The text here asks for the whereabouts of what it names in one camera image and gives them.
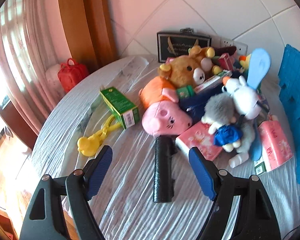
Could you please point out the yellow duck clamp toy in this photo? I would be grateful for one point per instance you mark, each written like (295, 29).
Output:
(88, 146)

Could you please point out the red small box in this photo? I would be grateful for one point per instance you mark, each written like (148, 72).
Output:
(225, 62)

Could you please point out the grey white plush dog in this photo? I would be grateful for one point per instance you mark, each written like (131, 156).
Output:
(230, 115)

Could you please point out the red plastic suitcase toy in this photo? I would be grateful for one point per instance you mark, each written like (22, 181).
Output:
(71, 73)

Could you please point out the white wall socket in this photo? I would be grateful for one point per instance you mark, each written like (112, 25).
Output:
(241, 48)

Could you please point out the blue plastic storage crate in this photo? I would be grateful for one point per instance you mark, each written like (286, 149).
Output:
(289, 76)

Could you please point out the pink curtain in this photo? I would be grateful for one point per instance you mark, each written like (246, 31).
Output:
(26, 53)

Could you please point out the pink pig plush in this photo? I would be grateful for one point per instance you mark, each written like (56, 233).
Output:
(162, 115)

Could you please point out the green carton box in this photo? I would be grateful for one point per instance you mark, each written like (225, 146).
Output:
(125, 111)

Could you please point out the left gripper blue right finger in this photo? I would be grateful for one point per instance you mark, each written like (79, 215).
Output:
(205, 172)

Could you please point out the brown teddy bear plush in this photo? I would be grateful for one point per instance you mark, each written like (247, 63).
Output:
(182, 71)

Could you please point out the large pink tissue pack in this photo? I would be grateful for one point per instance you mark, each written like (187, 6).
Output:
(276, 150)

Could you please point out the black cylindrical handle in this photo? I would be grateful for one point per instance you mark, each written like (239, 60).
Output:
(163, 188)

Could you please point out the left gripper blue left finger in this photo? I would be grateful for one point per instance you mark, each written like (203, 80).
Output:
(96, 171)

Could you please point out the blue plastic shoehorn toy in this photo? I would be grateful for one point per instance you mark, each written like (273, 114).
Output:
(259, 65)

